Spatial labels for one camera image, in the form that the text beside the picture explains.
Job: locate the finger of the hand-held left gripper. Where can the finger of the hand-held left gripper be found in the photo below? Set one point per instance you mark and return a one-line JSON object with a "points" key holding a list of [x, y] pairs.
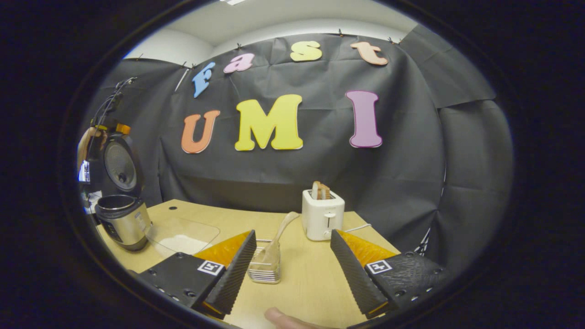
{"points": [[122, 128]]}

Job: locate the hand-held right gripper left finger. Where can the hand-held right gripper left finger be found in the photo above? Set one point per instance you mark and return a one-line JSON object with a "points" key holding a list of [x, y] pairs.
{"points": [[232, 278]]}

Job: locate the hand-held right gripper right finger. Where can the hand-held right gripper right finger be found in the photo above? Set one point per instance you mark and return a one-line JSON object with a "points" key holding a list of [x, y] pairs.
{"points": [[356, 274]]}

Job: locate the wooden spoon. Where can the wooden spoon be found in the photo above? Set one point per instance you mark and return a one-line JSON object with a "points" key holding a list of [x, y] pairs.
{"points": [[274, 249]]}

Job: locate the silver black rice cooker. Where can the silver black rice cooker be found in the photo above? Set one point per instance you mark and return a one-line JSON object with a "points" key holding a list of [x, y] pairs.
{"points": [[125, 224]]}

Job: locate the clear plastic rice container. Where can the clear plastic rice container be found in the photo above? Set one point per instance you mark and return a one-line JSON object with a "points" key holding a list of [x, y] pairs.
{"points": [[183, 226]]}

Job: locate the white toaster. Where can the white toaster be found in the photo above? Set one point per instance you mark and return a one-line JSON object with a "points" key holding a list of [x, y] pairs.
{"points": [[322, 214]]}

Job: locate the white side desk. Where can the white side desk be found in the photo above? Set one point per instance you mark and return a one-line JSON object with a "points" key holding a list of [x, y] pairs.
{"points": [[92, 201]]}

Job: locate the brown toast slice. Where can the brown toast slice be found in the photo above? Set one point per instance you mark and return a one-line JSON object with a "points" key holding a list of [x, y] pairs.
{"points": [[321, 191]]}

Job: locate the black backdrop cloth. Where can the black backdrop cloth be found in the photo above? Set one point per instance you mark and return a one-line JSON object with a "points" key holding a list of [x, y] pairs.
{"points": [[320, 164]]}

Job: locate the ceiling light panel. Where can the ceiling light panel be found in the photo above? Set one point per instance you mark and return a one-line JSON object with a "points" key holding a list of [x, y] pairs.
{"points": [[234, 2]]}

